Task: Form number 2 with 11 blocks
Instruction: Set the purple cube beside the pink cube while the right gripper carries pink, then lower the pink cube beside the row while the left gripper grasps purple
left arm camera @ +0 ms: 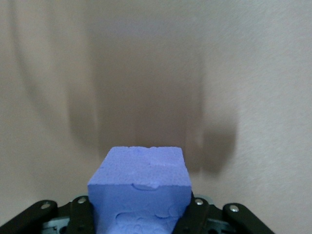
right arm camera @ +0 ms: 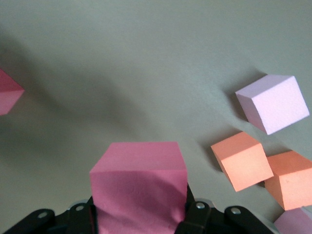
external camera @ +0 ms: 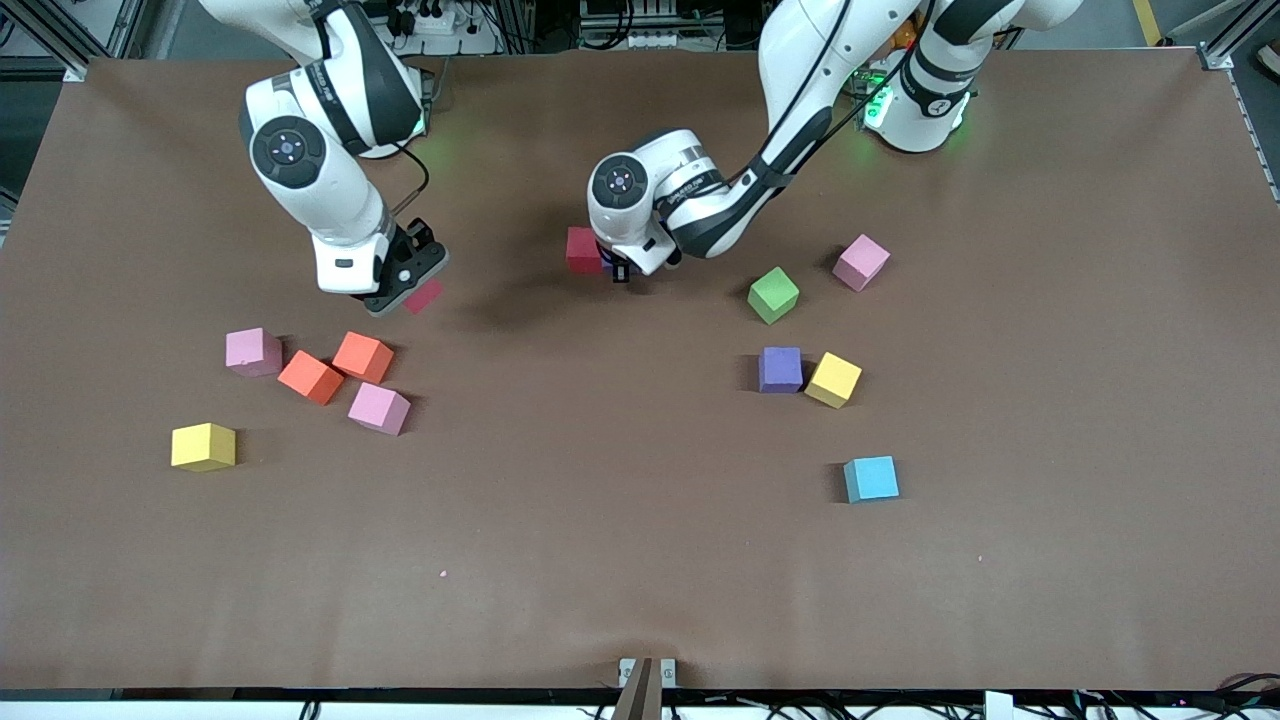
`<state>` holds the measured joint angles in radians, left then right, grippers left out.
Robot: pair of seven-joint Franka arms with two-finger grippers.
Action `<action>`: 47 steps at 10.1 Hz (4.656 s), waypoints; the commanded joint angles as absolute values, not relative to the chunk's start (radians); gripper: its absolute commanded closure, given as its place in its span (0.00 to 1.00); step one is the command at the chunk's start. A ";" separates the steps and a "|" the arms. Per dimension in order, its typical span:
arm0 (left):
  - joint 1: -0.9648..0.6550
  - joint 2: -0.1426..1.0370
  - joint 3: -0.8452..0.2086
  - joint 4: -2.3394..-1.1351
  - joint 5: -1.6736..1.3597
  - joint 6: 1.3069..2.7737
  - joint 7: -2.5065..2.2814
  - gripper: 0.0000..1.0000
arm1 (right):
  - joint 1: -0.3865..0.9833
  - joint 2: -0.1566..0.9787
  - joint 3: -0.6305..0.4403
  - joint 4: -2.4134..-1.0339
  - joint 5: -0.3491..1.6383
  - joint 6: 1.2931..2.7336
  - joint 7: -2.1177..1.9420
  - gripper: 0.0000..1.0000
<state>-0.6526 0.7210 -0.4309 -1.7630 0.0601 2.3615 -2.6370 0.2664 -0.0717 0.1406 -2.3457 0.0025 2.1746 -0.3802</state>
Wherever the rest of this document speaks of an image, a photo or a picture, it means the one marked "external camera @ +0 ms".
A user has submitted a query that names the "orange foam block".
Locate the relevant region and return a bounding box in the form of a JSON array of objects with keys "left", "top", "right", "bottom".
[
  {"left": 331, "top": 331, "right": 396, "bottom": 385},
  {"left": 277, "top": 350, "right": 346, "bottom": 406}
]

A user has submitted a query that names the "pink foam block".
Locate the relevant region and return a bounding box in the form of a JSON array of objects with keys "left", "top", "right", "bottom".
[
  {"left": 832, "top": 234, "right": 891, "bottom": 293},
  {"left": 225, "top": 327, "right": 284, "bottom": 378},
  {"left": 347, "top": 382, "right": 412, "bottom": 437}
]

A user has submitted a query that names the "yellow foam block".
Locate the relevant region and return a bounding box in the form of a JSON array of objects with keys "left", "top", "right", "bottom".
[
  {"left": 805, "top": 352, "right": 863, "bottom": 410},
  {"left": 171, "top": 422, "right": 237, "bottom": 473}
]

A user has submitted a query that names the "green foam block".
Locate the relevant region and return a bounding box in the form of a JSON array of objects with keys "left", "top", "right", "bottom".
[{"left": 747, "top": 266, "right": 801, "bottom": 326}]

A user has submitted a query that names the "white electronics box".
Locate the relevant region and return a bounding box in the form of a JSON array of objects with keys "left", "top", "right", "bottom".
[{"left": 578, "top": 0, "right": 683, "bottom": 51}]

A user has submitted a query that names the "white power strip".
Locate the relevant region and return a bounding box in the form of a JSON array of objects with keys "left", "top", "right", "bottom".
[{"left": 395, "top": 0, "right": 501, "bottom": 56}]

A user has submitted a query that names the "brown paper table cover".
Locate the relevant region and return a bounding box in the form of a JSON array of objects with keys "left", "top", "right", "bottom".
[{"left": 0, "top": 48, "right": 1280, "bottom": 693}]

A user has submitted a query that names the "light blue foam block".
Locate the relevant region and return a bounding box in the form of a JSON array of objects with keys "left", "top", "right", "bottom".
[{"left": 843, "top": 455, "right": 900, "bottom": 504}]

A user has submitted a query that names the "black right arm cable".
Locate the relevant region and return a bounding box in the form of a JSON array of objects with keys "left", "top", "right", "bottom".
[{"left": 388, "top": 140, "right": 432, "bottom": 217}]

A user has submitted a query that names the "silver aluminium frame profile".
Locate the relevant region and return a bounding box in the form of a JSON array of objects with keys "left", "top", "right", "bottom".
[
  {"left": 45, "top": 0, "right": 151, "bottom": 83},
  {"left": 1165, "top": 0, "right": 1280, "bottom": 73}
]

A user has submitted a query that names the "grey metal camera bracket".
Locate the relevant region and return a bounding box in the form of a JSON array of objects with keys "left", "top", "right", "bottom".
[{"left": 618, "top": 657, "right": 678, "bottom": 720}]

